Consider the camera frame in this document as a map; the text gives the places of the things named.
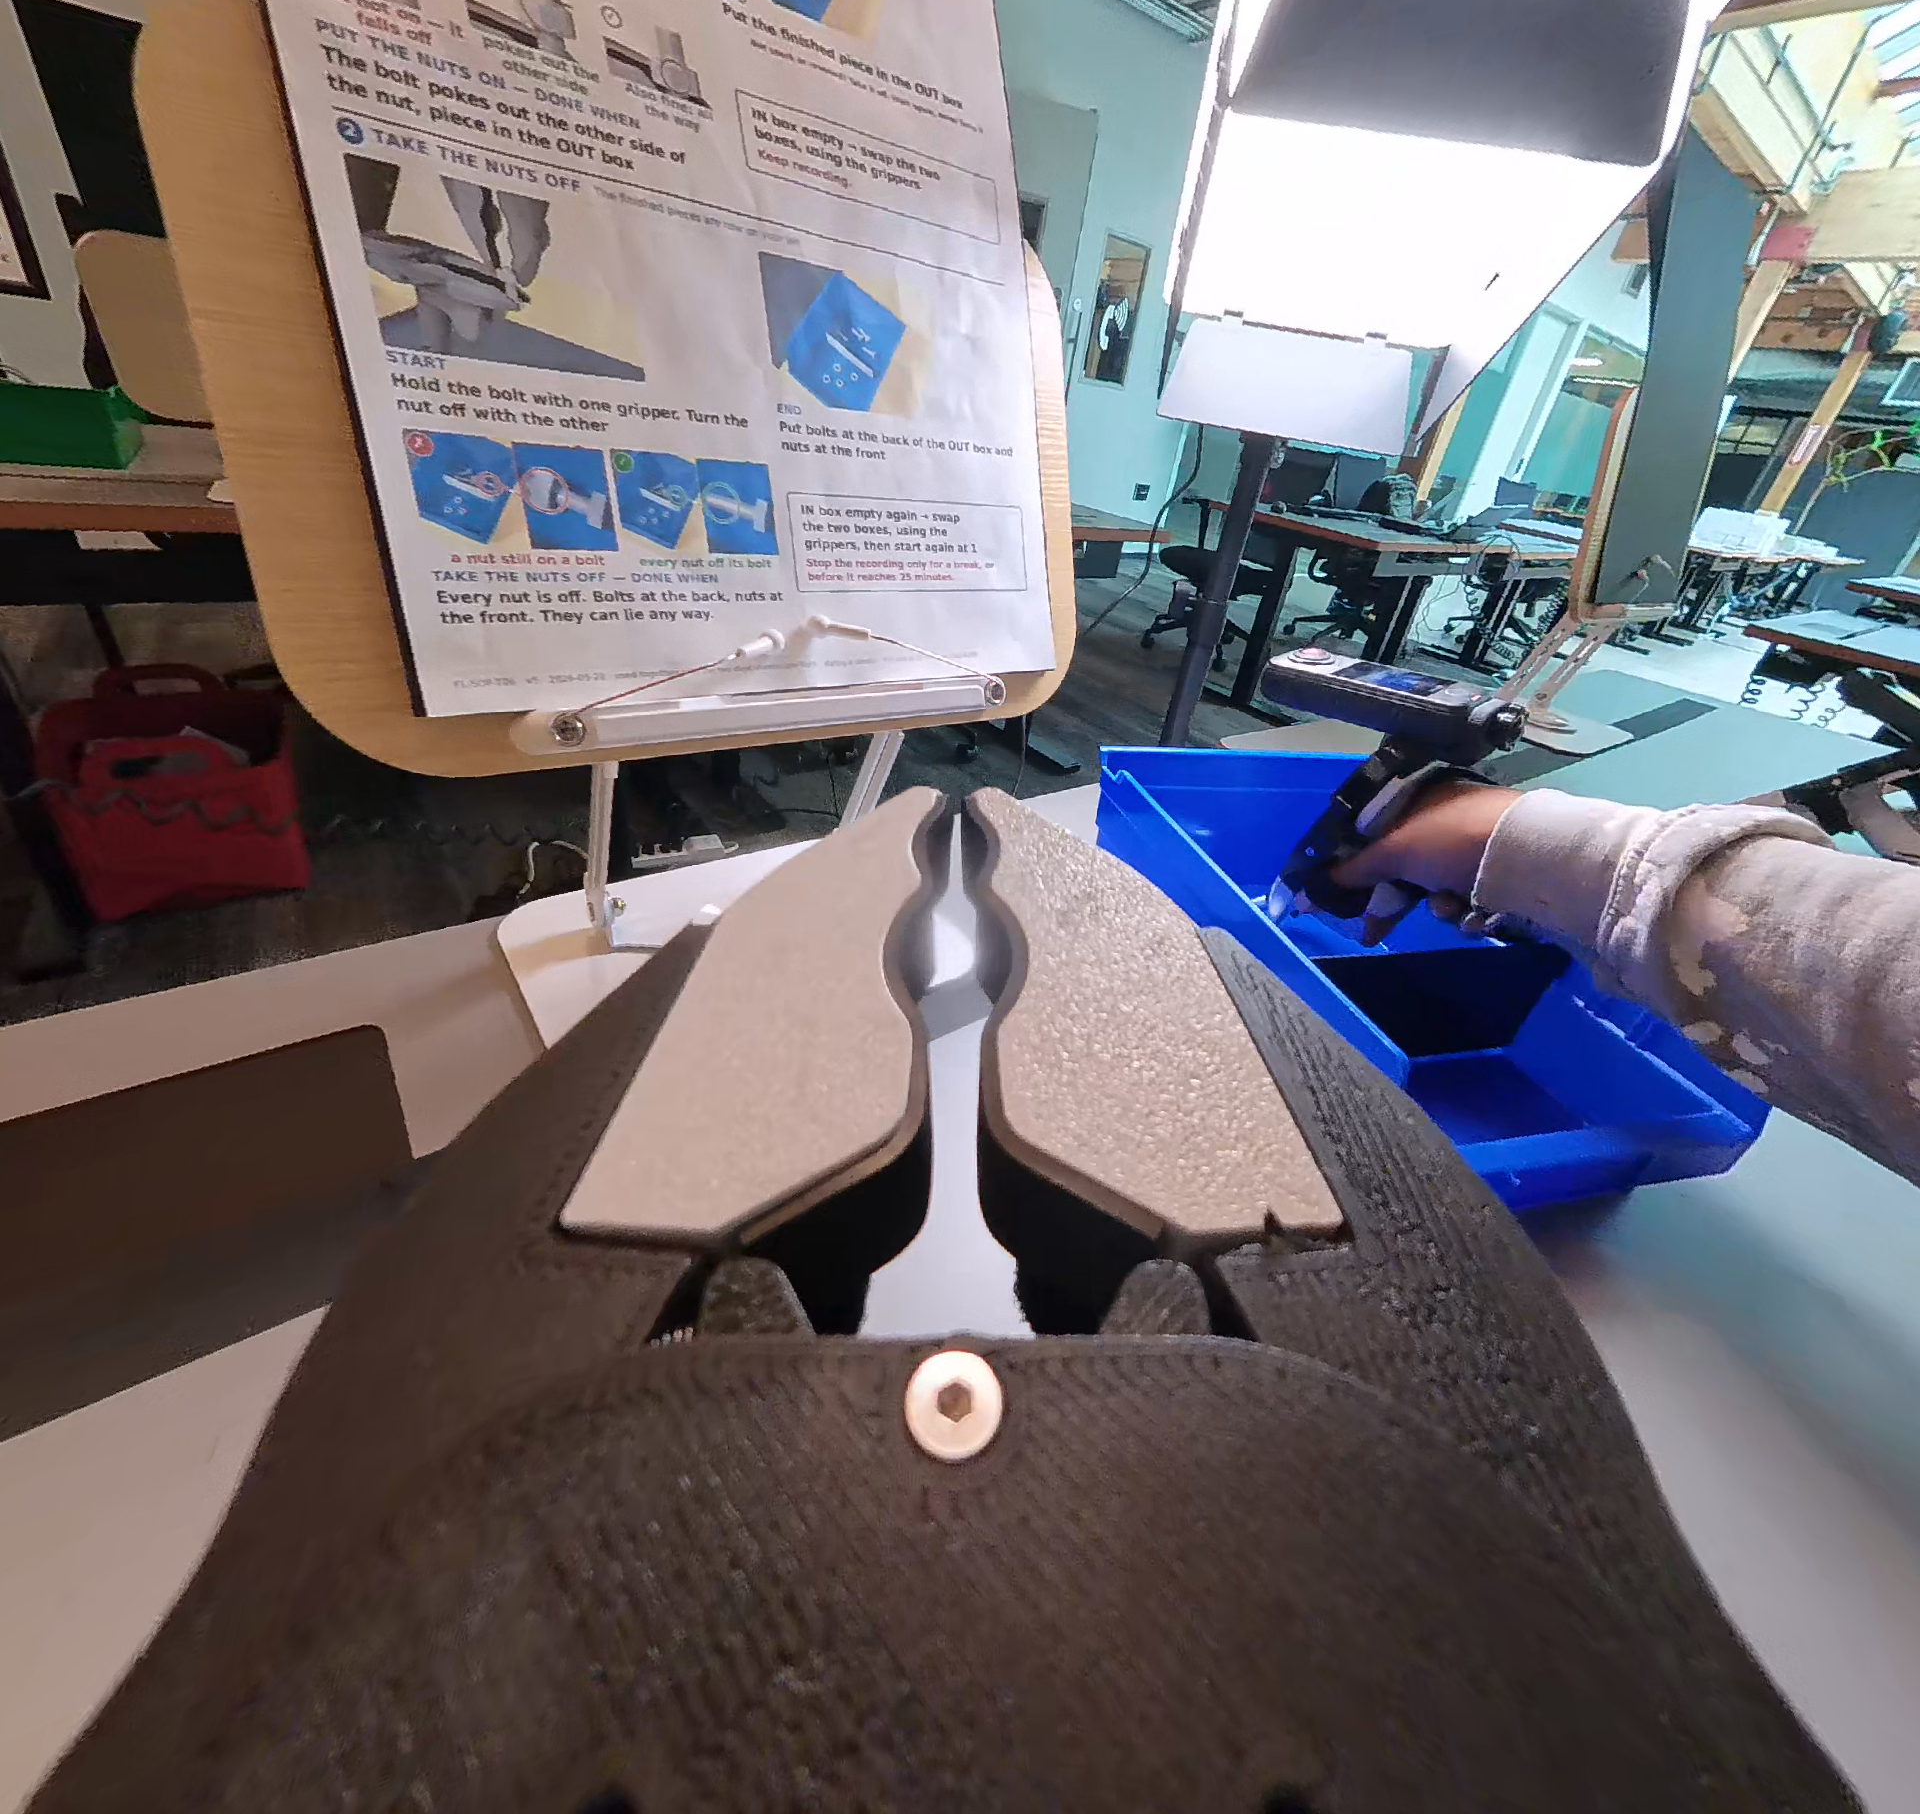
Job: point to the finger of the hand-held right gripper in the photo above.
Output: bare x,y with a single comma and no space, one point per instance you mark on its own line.
1293,903

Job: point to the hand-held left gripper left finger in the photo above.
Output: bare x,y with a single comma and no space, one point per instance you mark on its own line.
751,1064

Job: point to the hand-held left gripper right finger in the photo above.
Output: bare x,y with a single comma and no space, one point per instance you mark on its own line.
1154,1064

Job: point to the blue plastic bin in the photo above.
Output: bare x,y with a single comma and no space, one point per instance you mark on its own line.
1575,1138

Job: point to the person's right forearm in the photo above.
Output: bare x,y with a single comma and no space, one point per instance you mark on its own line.
1725,945

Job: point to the person's right hand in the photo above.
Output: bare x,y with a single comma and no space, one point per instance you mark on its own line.
1424,838

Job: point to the black bin divider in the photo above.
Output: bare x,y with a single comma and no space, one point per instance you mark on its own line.
1440,1005

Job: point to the long wooden office desk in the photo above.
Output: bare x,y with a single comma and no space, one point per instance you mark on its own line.
1394,525

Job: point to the black light stand pole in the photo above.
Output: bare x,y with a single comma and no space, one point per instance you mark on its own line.
1223,584

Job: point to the white power strip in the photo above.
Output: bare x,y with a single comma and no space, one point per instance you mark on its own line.
682,851

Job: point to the wooden desk with black legs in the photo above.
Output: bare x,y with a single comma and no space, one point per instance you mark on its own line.
1119,525

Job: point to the dark wooden board stand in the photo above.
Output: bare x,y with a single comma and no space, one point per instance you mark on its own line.
1680,389

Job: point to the studio light panel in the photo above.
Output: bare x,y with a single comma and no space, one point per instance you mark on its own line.
1424,239

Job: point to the black clamp device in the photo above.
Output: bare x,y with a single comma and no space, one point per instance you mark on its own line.
1869,795

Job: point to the red bag with grey trim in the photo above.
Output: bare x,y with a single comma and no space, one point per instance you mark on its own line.
165,825

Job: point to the wooden instruction board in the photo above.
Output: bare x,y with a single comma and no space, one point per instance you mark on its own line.
254,494

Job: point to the printed instruction sheet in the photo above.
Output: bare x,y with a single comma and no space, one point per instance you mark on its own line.
675,269

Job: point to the green box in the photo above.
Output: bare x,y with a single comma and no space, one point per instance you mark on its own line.
69,426

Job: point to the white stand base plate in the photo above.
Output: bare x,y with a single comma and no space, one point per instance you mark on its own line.
600,989

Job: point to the board stand bracket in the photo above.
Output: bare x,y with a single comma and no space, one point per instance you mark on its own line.
602,854

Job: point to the clear sheet holder rail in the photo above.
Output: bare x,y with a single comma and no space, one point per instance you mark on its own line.
751,712

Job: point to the framed wall picture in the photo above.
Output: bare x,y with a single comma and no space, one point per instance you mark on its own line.
1119,315

